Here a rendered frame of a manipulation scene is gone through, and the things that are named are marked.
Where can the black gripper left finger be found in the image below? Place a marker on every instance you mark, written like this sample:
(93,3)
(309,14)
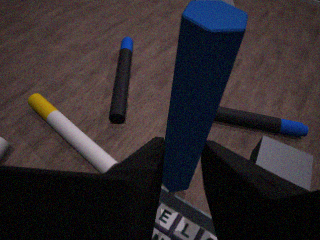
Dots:
(120,204)

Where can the grey keyboard with white letter keys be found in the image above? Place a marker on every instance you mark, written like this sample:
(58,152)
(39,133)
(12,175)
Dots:
(177,219)

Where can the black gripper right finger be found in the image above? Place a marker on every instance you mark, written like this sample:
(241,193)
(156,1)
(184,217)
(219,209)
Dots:
(247,202)

